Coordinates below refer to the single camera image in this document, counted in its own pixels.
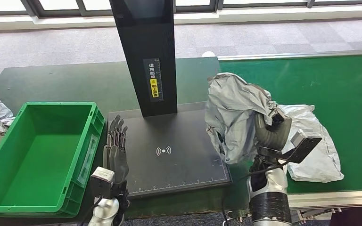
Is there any white window sill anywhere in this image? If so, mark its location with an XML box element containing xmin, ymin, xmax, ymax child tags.
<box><xmin>0</xmin><ymin>4</ymin><xmax>362</xmax><ymax>32</ymax></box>

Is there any dark boxy object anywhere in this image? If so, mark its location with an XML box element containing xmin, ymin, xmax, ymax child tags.
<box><xmin>329</xmin><ymin>206</ymin><xmax>362</xmax><ymax>226</ymax></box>

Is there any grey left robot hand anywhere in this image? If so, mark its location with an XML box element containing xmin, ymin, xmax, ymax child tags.
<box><xmin>103</xmin><ymin>114</ymin><xmax>130</xmax><ymax>185</ymax></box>

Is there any green conveyor belt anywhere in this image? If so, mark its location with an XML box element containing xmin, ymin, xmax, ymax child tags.
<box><xmin>217</xmin><ymin>49</ymin><xmax>362</xmax><ymax>210</ymax></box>

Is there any dark green table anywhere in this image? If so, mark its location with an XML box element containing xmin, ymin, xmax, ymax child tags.
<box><xmin>0</xmin><ymin>57</ymin><xmax>254</xmax><ymax>219</ymax></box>

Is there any green plastic crate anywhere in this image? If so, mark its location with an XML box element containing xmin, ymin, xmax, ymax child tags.
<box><xmin>0</xmin><ymin>101</ymin><xmax>106</xmax><ymax>218</ymax></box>

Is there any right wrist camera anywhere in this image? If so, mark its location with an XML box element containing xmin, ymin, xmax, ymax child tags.
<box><xmin>282</xmin><ymin>129</ymin><xmax>323</xmax><ymax>164</ymax></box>

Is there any plain pale grey parcel bag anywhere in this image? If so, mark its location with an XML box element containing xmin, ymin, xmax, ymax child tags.
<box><xmin>274</xmin><ymin>104</ymin><xmax>345</xmax><ymax>184</ymax></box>

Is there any black inbound scanner machine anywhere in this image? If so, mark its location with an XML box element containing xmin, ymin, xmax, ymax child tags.
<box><xmin>102</xmin><ymin>0</ymin><xmax>233</xmax><ymax>199</ymax></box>

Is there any dark window frame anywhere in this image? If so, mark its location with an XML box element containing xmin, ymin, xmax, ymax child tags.
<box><xmin>0</xmin><ymin>0</ymin><xmax>362</xmax><ymax>18</ymax></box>

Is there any grey printed parcel bag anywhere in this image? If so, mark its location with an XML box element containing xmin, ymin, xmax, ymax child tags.
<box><xmin>205</xmin><ymin>73</ymin><xmax>279</xmax><ymax>165</ymax></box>

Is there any black yellow machine label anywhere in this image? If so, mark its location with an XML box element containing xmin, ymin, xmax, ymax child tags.
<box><xmin>143</xmin><ymin>57</ymin><xmax>164</xmax><ymax>103</ymax></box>

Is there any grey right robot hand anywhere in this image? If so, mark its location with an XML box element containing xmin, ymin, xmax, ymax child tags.
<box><xmin>255</xmin><ymin>107</ymin><xmax>293</xmax><ymax>152</ymax></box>

